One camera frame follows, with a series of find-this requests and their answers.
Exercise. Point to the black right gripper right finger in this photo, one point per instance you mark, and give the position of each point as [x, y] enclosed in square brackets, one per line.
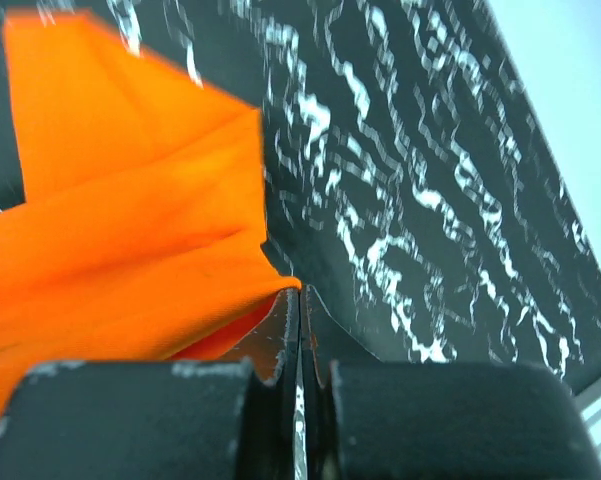
[369, 419]

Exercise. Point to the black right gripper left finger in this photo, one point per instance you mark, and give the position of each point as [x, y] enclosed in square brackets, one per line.
[226, 419]

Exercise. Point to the orange t shirt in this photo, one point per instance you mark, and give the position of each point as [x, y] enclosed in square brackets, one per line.
[142, 230]

